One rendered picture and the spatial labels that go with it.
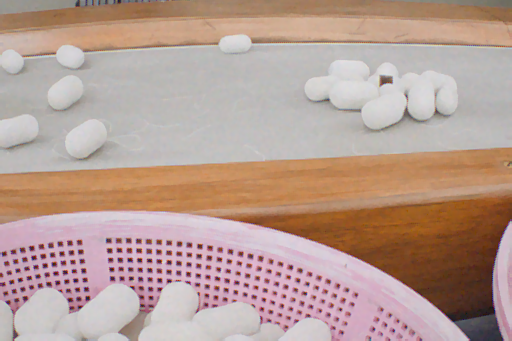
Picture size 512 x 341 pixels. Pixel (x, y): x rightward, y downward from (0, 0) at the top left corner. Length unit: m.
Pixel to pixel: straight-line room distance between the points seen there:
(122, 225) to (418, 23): 0.49
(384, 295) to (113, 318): 0.11
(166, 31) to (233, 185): 0.34
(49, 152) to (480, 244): 0.28
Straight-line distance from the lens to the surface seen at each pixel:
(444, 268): 0.36
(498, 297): 0.26
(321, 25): 0.67
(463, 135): 0.48
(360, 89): 0.49
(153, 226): 0.29
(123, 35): 0.65
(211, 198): 0.32
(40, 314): 0.28
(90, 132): 0.41
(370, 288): 0.26
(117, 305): 0.28
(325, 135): 0.45
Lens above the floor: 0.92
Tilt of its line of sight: 25 degrees down
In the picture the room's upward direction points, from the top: 1 degrees clockwise
